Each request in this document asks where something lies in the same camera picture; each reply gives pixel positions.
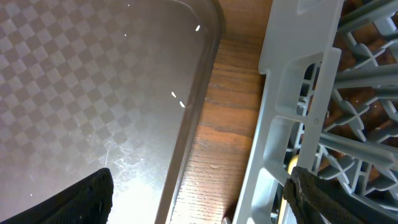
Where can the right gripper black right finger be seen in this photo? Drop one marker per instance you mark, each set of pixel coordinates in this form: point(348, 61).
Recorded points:
point(314, 200)

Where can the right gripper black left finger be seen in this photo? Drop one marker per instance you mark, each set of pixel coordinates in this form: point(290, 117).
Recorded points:
point(88, 201)

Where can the yellow plastic spoon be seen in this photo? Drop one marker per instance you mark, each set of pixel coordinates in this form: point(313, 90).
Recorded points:
point(283, 206)

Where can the grey dishwasher rack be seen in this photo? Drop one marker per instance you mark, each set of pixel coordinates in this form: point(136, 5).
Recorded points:
point(328, 100)

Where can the dark brown serving tray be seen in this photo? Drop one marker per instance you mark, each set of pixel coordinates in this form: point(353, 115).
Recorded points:
point(88, 84)

